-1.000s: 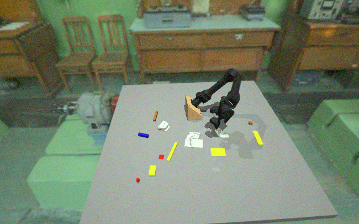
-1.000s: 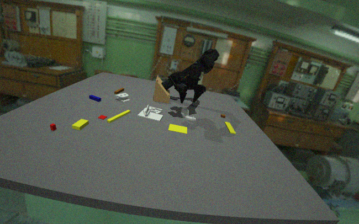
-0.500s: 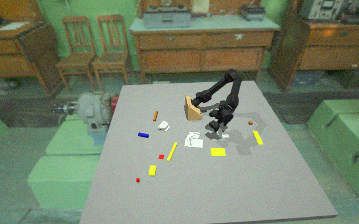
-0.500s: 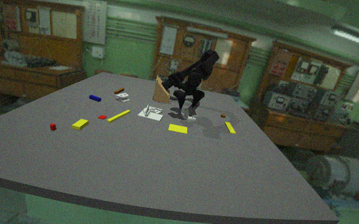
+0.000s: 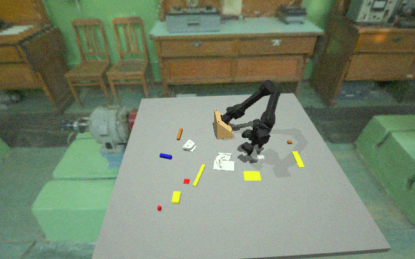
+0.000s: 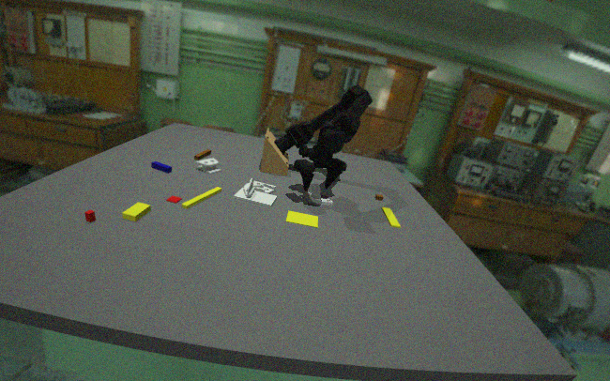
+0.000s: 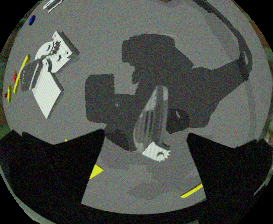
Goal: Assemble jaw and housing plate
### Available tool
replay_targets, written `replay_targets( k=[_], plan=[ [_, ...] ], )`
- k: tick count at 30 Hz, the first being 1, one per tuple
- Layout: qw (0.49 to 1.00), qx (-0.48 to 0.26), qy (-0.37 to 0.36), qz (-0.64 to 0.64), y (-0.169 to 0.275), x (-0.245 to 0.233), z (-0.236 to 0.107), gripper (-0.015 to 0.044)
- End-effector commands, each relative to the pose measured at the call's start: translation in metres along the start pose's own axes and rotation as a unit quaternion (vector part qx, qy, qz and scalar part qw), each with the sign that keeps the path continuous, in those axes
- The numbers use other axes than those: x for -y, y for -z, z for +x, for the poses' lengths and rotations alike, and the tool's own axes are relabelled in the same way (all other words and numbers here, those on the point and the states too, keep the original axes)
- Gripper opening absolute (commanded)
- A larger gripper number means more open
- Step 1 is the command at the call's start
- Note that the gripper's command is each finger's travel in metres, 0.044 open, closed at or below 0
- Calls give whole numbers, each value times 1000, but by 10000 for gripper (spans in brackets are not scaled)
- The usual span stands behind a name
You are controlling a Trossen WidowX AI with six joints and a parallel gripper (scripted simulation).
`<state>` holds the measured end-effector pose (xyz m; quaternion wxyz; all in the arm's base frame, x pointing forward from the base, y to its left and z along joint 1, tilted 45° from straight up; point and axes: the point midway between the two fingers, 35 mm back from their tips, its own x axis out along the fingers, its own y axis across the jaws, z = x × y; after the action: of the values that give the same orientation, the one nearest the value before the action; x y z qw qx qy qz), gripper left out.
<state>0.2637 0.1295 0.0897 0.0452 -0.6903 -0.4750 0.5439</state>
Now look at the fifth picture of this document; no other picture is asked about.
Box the small blue block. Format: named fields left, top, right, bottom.
left=160, top=153, right=172, bottom=159

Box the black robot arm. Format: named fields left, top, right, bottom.
left=221, top=80, right=281, bottom=144

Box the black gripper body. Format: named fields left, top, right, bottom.
left=241, top=132, right=259, bottom=153

